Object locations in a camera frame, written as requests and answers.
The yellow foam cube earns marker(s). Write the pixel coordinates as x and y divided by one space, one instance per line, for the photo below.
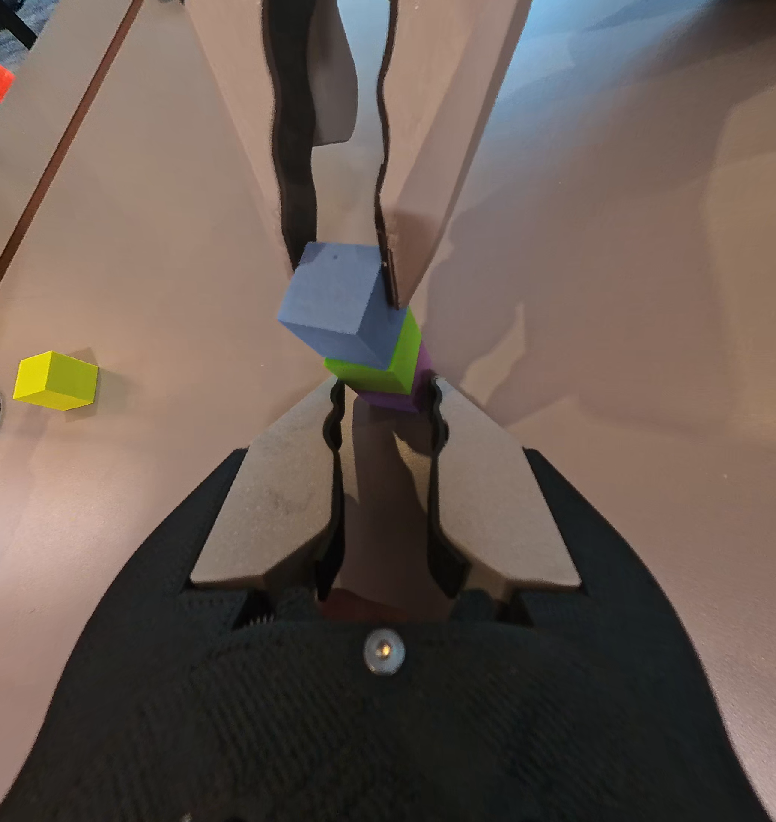
54 382

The purple foam cube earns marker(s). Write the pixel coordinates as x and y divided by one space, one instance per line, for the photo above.
394 399

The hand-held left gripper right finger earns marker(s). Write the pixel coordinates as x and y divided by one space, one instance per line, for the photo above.
503 507

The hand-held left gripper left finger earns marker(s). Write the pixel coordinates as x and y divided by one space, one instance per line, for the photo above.
272 507

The green foam cube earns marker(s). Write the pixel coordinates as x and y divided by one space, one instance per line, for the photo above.
404 359

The blue foam cube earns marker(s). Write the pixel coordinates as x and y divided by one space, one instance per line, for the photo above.
336 295

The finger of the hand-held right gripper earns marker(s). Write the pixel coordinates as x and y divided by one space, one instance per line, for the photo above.
446 96
240 77

